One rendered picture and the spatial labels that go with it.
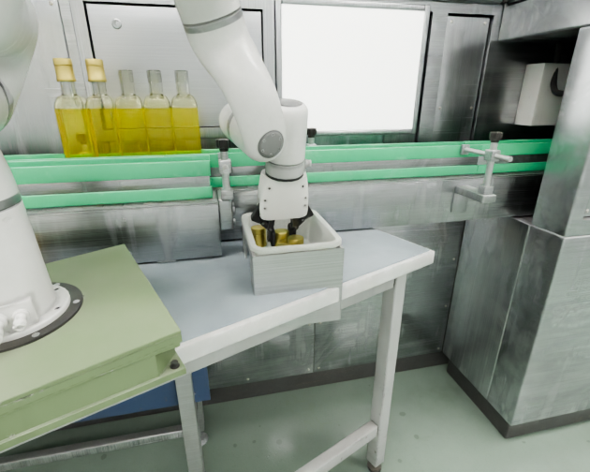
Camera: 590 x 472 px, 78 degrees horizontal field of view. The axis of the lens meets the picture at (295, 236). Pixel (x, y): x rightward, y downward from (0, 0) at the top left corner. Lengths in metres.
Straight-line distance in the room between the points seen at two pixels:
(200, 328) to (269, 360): 0.82
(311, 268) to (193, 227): 0.28
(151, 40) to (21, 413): 0.83
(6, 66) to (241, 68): 0.29
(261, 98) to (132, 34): 0.57
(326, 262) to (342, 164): 0.35
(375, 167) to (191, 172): 0.47
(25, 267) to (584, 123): 1.14
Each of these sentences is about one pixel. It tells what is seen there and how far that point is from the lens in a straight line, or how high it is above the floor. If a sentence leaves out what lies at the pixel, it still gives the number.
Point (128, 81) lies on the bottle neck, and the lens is 0.92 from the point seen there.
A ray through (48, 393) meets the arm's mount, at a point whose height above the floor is 0.80.
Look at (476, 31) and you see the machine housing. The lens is 1.36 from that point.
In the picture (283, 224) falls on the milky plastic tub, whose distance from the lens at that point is 0.86.
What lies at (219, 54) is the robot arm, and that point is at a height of 1.14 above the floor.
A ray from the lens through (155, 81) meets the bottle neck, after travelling 0.91.
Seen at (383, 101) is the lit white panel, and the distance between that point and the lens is 1.16.
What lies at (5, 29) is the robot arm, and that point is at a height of 1.15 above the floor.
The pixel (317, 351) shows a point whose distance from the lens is 1.44.
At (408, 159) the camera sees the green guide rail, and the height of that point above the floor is 0.93.
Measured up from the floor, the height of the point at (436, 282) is 0.43.
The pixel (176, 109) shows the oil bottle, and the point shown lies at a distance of 0.89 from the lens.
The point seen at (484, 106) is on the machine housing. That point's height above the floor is 1.06.
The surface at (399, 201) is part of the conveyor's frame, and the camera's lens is 1.02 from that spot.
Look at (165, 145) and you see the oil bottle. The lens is 0.91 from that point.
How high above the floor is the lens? 1.09
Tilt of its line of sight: 21 degrees down
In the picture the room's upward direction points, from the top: straight up
